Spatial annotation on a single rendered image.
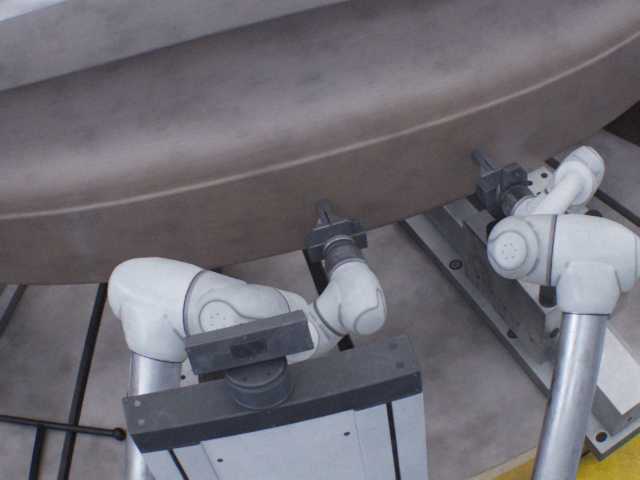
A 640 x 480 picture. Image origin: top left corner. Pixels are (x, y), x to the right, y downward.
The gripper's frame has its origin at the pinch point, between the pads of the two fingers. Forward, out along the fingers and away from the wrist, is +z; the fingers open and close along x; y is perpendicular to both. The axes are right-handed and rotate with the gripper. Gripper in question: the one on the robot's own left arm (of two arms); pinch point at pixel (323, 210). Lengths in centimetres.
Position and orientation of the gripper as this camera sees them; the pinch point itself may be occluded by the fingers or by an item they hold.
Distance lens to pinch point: 254.1
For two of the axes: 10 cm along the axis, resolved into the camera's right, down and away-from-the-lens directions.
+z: -2.5, -6.3, 7.4
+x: -9.6, 2.6, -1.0
